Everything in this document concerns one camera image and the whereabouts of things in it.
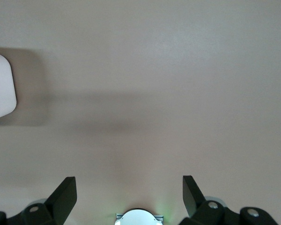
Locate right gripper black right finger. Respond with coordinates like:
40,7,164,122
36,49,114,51
179,175,279,225

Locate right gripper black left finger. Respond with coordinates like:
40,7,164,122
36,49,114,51
0,177,77,225

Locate pink plastic storage box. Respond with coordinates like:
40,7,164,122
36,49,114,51
0,52,17,123

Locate brown table mat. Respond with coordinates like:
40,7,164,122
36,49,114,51
0,0,281,225

